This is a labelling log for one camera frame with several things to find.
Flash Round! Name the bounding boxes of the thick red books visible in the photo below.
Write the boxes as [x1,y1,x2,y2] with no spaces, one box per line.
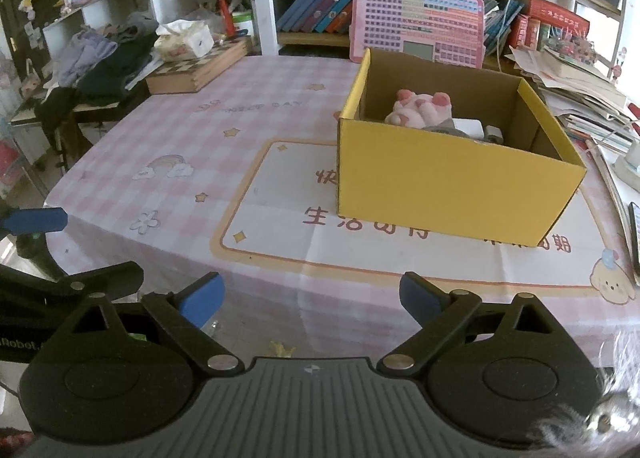
[510,0,591,52]

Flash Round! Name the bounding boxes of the pink checkered tablecloth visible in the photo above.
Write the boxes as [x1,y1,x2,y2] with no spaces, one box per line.
[42,54,640,369]

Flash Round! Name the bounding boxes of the pink keyboard learning tablet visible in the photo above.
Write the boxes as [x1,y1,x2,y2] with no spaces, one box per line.
[348,0,485,70]

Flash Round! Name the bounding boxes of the pile of clothes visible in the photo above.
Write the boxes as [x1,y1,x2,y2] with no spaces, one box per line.
[35,13,161,139]

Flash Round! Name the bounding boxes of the red bottle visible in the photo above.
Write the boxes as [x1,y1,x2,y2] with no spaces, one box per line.
[215,0,236,38]

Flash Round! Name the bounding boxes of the yellow cardboard box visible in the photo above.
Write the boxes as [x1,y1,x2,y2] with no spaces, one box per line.
[335,47,588,248]

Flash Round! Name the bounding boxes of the pink plush toy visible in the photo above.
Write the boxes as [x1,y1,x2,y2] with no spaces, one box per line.
[384,88,456,130]

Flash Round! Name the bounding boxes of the stack of blue books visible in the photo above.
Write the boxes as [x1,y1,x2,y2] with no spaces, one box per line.
[482,0,523,56]

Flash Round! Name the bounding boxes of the white plastic device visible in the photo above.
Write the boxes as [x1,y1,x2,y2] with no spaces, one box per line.
[614,137,640,184]

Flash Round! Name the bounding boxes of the green and white container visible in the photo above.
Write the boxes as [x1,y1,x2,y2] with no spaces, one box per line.
[231,11,254,38]

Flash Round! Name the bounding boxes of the furry pompom with silver bell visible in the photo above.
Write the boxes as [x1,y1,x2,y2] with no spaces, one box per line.
[530,328,640,458]

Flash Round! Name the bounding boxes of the pile of papers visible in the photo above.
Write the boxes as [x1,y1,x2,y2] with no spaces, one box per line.
[505,46,640,154]

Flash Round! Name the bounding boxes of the white charger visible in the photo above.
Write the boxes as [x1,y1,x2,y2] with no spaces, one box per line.
[452,118,503,144]

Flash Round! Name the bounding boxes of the cream tissue box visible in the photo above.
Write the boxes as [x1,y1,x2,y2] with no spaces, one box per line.
[152,20,215,62]

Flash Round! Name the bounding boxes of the dark side table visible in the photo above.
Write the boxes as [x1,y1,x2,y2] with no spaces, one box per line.
[10,98,151,174]

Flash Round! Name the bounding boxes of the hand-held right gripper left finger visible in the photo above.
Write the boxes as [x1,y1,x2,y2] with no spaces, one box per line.
[55,272,245,378]

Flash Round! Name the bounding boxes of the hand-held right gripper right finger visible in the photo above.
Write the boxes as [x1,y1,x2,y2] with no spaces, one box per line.
[378,272,571,375]

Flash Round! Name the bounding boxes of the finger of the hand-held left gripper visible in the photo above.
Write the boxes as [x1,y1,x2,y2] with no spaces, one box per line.
[0,207,68,279]
[0,261,145,311]

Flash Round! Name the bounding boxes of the wooden chessboard box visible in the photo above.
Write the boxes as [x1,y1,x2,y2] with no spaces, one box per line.
[145,36,253,94]

